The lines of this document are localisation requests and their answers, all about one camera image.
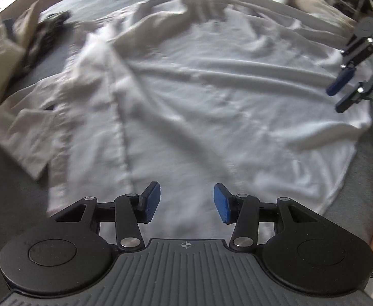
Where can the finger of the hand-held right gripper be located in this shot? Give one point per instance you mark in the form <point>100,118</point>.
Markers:
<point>339,81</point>
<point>349,100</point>

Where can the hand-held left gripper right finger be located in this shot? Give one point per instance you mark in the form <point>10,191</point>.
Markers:
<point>221,202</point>

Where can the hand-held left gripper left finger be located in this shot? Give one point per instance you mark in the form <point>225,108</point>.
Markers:
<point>153,200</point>

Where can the white button shirt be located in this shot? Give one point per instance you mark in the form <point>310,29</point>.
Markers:
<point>189,102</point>

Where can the beige rolled cloth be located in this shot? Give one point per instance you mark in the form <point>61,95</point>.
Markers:
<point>320,9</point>

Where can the dark patterned cloth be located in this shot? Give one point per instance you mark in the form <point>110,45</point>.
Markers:
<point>49,25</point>

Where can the tan folded cloth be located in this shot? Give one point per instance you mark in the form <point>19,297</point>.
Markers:
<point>30,22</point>

